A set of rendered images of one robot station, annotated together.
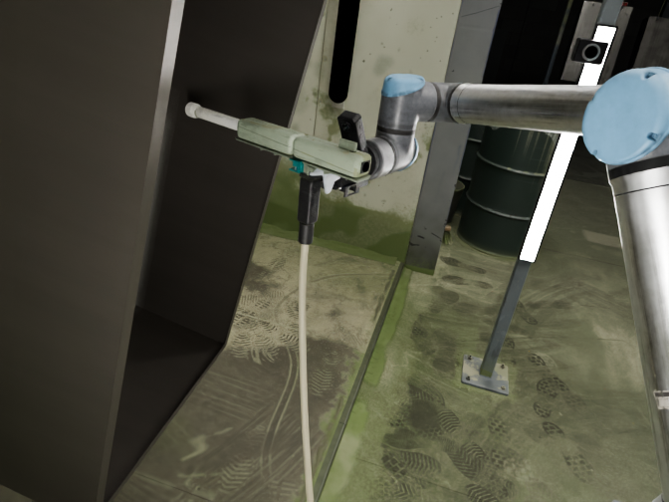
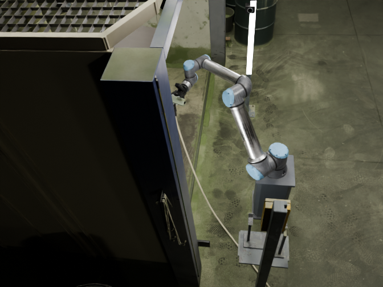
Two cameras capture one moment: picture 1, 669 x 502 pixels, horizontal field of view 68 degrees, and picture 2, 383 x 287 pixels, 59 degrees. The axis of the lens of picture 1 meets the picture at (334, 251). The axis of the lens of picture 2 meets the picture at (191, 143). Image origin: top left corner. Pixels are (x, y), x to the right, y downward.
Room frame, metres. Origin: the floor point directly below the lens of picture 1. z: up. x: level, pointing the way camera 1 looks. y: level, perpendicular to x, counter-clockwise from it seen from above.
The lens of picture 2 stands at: (-1.04, -0.07, 2.99)
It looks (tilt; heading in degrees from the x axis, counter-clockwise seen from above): 51 degrees down; 1
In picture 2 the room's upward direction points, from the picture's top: 8 degrees counter-clockwise
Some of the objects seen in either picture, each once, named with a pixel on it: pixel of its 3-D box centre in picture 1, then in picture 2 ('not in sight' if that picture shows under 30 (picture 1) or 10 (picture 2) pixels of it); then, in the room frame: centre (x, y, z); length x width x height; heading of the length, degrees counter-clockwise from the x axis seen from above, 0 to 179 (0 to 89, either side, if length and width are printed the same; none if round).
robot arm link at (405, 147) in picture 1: (390, 151); (190, 80); (1.16, -0.10, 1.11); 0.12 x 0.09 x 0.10; 146
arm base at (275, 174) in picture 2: not in sight; (276, 165); (0.48, -0.70, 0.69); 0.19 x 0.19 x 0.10
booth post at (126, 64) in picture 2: not in sight; (174, 216); (-0.10, 0.10, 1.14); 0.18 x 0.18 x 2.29; 77
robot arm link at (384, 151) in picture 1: (369, 158); (184, 86); (1.09, -0.05, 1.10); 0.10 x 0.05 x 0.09; 56
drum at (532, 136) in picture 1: (514, 181); (255, 8); (3.25, -1.13, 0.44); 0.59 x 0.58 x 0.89; 2
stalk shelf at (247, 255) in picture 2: not in sight; (263, 248); (-0.22, -0.44, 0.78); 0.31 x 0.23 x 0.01; 77
